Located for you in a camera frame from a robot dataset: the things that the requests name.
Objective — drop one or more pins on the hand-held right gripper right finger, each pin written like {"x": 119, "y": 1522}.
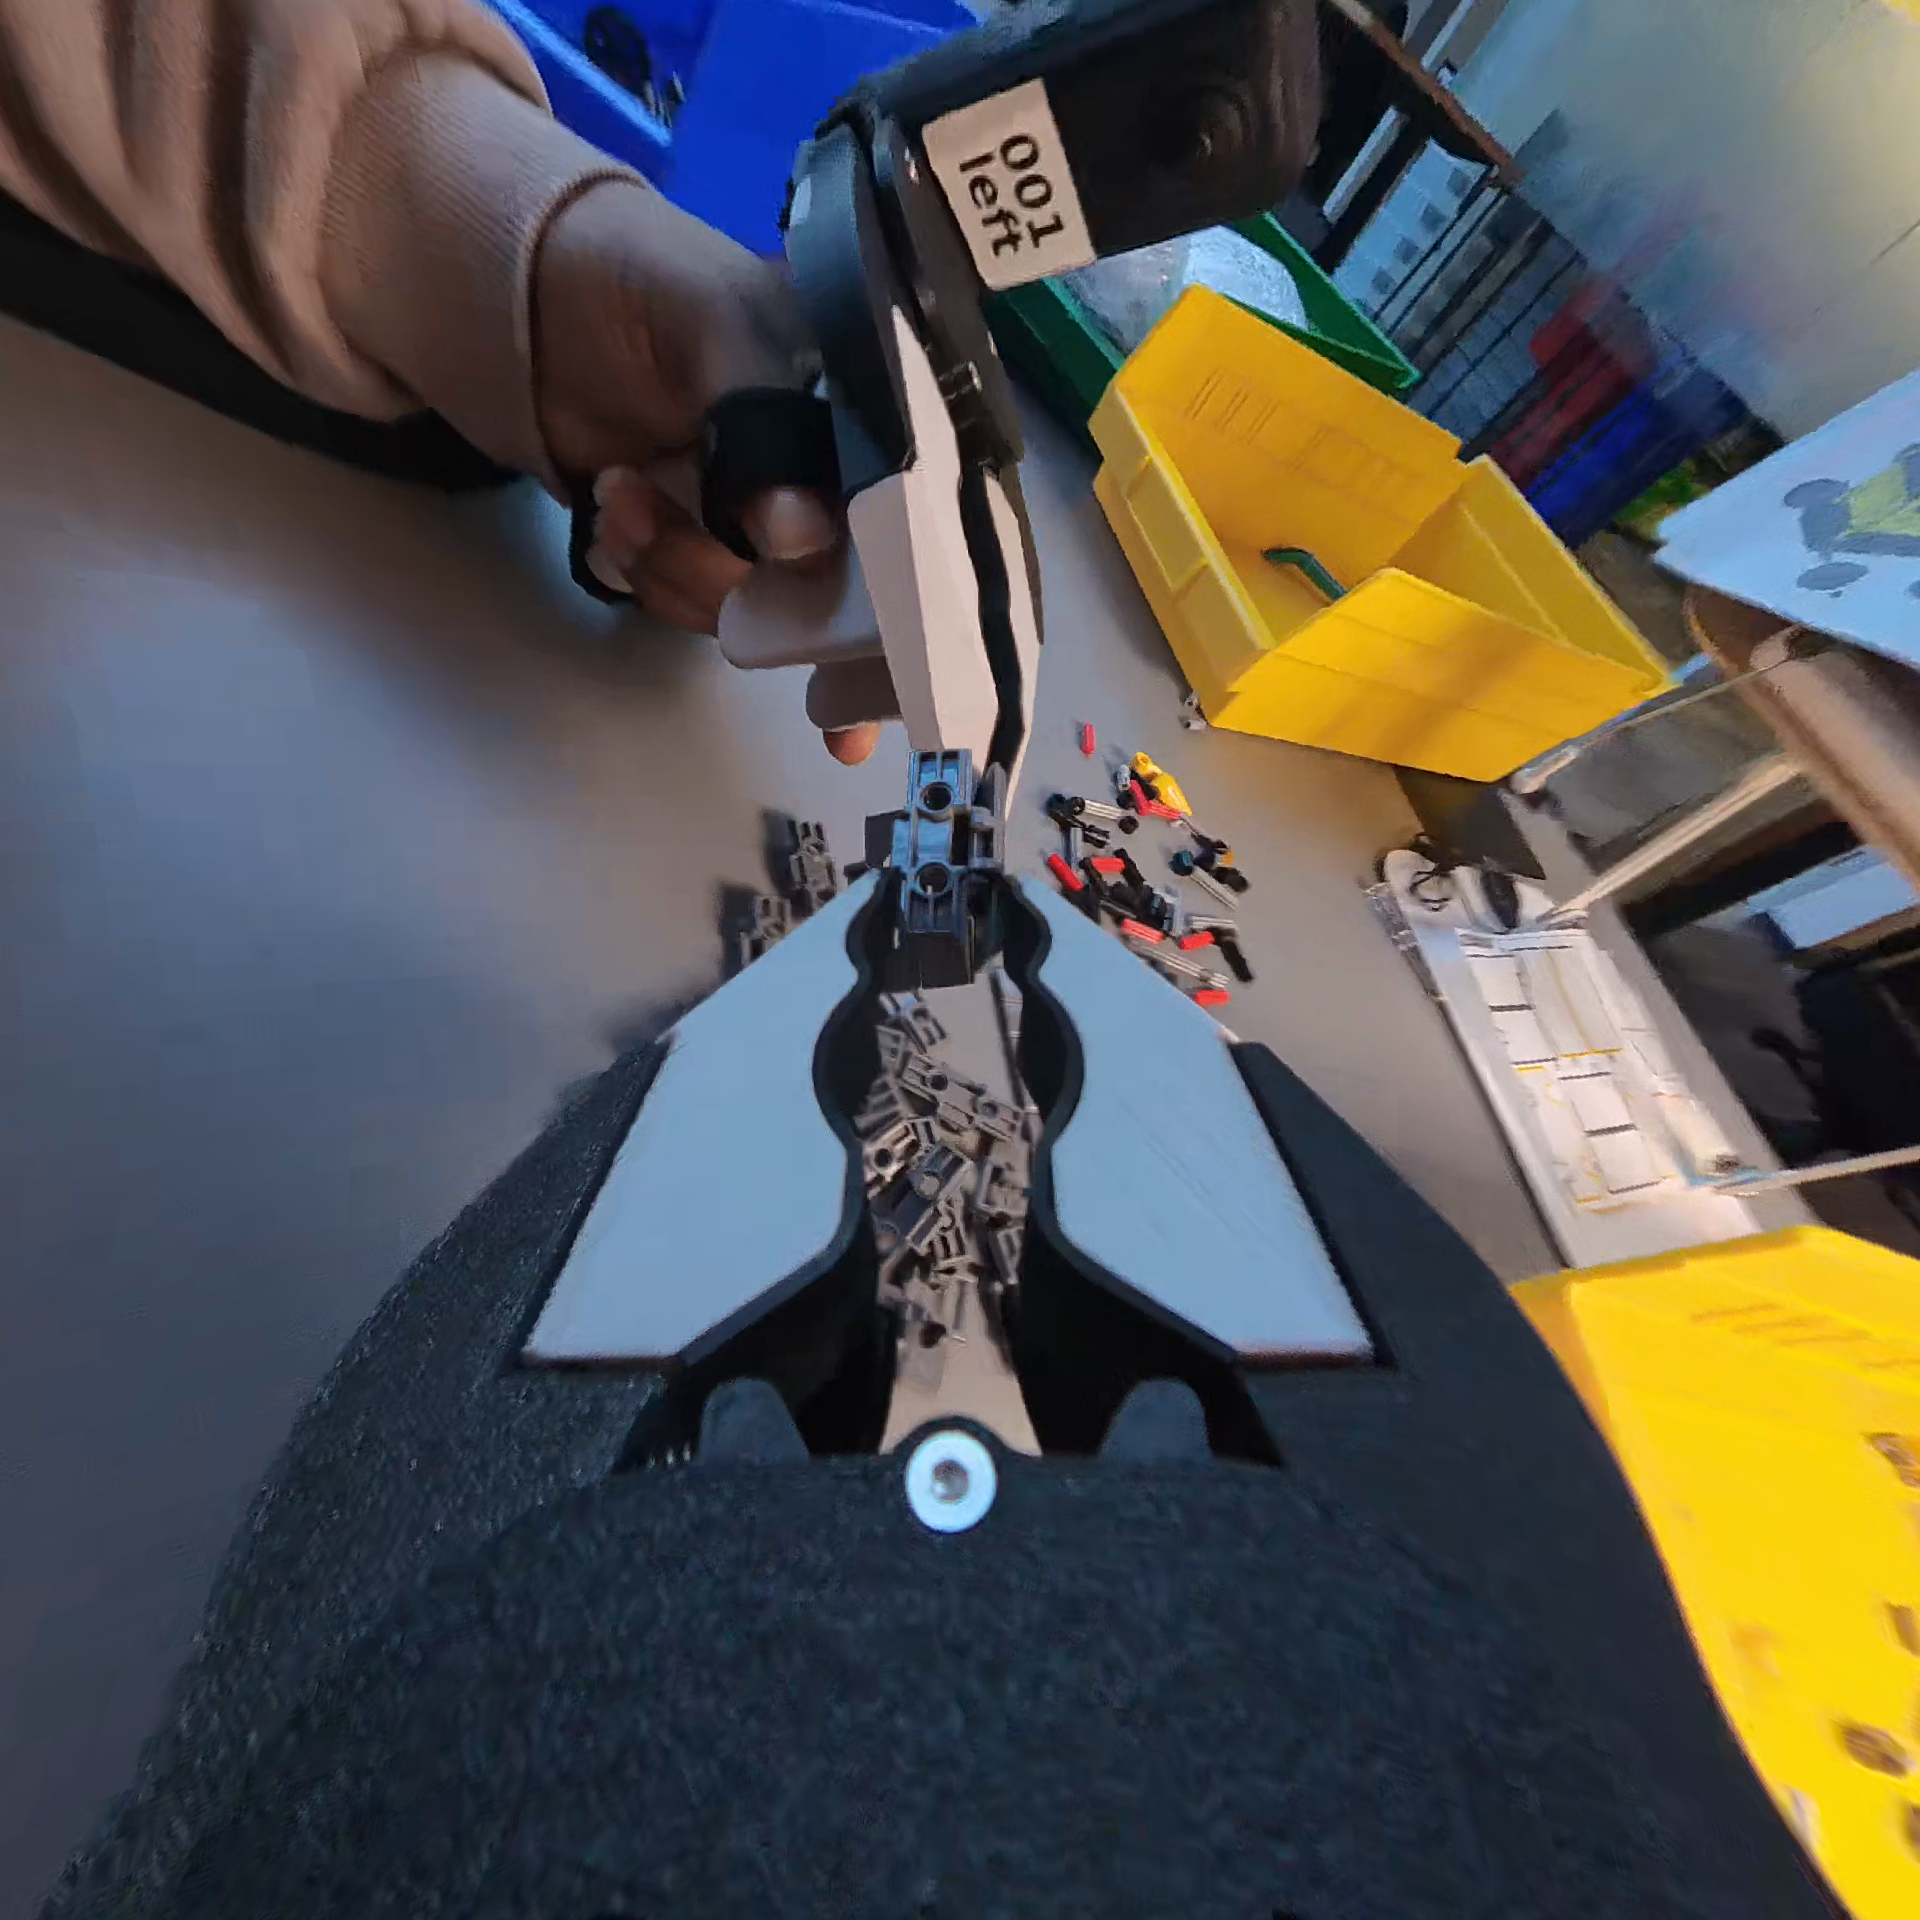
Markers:
{"x": 1200, "y": 1198}

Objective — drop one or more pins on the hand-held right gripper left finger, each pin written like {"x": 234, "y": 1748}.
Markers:
{"x": 706, "y": 1198}

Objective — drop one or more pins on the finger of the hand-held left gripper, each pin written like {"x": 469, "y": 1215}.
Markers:
{"x": 1021, "y": 630}
{"x": 931, "y": 600}

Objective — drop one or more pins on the pile of grey track links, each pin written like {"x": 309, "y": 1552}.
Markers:
{"x": 922, "y": 1154}

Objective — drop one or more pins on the grey toy track belt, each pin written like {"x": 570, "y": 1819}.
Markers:
{"x": 931, "y": 875}

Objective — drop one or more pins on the pile of small building pieces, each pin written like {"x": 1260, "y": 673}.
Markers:
{"x": 1153, "y": 899}

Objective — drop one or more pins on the person's left forearm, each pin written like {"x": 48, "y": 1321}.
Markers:
{"x": 300, "y": 195}

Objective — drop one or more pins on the grey desk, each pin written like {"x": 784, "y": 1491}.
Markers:
{"x": 376, "y": 824}

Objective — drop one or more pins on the person's left hand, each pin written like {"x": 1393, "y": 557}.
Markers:
{"x": 646, "y": 343}

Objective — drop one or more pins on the clear plastic parts bag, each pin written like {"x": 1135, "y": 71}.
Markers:
{"x": 1185, "y": 284}

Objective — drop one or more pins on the green plastic storage bin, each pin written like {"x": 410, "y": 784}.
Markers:
{"x": 1048, "y": 343}

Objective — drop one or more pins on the background wooden table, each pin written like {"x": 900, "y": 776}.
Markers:
{"x": 1425, "y": 105}

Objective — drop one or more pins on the green bent tool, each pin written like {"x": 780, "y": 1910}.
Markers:
{"x": 1304, "y": 568}

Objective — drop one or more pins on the clipboard with diagram sheet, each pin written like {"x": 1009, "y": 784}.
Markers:
{"x": 1574, "y": 1080}

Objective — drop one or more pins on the yellow plastic storage bin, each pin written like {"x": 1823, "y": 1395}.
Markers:
{"x": 1771, "y": 1500}
{"x": 1425, "y": 660}

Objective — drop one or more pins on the blue plastic storage bin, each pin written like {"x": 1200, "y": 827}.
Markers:
{"x": 749, "y": 105}

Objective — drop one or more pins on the background coloured bins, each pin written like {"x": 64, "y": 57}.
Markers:
{"x": 1620, "y": 418}

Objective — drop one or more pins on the heap of black parts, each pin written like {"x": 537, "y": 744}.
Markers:
{"x": 620, "y": 43}

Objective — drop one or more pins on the open instruction booklet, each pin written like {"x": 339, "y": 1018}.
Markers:
{"x": 1816, "y": 523}

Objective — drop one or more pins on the black chair armrest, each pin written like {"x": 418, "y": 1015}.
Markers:
{"x": 152, "y": 343}

